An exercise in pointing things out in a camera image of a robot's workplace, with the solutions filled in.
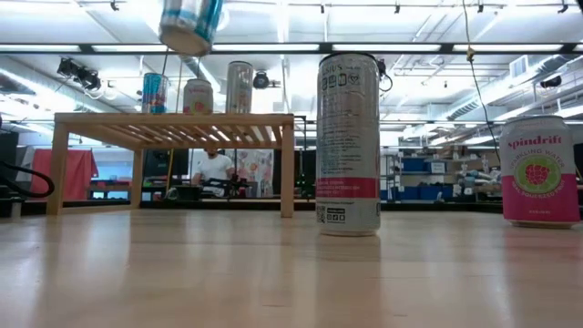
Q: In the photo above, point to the white Celsius can black lid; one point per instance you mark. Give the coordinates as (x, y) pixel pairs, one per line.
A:
(348, 136)
(239, 89)

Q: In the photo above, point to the pink white Spindrift can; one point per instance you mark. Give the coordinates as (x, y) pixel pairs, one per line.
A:
(539, 182)
(198, 98)

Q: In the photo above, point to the blue silver Red Bull can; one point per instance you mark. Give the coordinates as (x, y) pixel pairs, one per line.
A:
(191, 23)
(155, 91)

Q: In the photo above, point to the wooden slatted shelf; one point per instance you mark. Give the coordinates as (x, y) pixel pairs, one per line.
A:
(173, 119)

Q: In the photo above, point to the black cabinet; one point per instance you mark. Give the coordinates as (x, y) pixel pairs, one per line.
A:
(305, 175)

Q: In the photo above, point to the colourful floral poster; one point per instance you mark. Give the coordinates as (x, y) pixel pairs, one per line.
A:
(255, 168)

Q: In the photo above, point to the person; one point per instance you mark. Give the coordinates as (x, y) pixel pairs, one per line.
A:
(214, 167)

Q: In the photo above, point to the black round ceiling fixture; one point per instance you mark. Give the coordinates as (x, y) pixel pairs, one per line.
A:
(260, 80)

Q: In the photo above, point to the black overhead light bar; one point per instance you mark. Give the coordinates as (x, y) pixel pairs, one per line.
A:
(325, 48)

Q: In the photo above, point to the blue storage bin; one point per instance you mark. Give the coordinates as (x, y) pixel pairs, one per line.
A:
(414, 165)
(410, 193)

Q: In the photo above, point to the black monitor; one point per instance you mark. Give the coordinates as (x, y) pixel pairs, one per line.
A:
(159, 164)

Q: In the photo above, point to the cluttered wooden workbench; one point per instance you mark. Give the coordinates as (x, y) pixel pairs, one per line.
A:
(478, 184)

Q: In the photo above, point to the red cloth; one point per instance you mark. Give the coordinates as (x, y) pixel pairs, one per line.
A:
(82, 173)

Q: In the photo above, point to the black ceiling spotlight cluster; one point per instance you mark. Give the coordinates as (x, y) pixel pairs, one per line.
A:
(79, 73)

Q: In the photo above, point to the white ceiling air vent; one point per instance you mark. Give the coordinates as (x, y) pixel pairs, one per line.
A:
(518, 67)

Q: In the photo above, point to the black ceiling dome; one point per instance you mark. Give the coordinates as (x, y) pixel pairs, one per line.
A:
(551, 82)

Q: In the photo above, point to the black box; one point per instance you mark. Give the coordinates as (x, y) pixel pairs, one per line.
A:
(8, 150)

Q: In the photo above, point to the black hanging camera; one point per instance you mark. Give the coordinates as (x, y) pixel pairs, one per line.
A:
(381, 68)

